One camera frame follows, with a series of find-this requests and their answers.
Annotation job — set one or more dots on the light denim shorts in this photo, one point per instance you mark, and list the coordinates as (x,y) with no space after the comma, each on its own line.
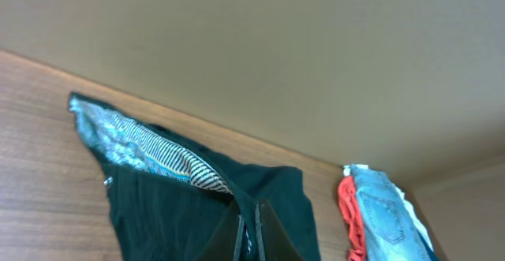
(390,233)

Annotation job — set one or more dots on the black shorts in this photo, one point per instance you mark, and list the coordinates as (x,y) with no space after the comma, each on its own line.
(168,193)

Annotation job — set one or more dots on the red garment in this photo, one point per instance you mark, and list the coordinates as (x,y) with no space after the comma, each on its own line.
(351,215)

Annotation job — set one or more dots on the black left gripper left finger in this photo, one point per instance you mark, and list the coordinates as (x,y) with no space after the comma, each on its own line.
(226,241)

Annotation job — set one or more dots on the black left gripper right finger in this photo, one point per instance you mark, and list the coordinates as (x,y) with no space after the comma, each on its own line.
(274,244)

